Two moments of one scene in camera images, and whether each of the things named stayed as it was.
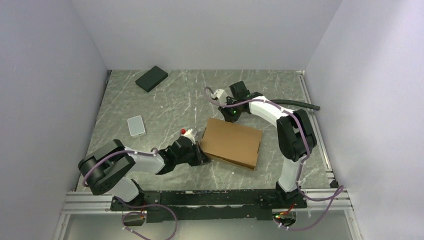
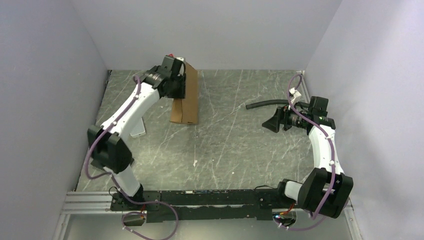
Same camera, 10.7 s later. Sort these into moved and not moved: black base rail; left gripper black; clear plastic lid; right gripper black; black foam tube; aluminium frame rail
Moved: right gripper black; left gripper black
Not moved: aluminium frame rail; black base rail; black foam tube; clear plastic lid
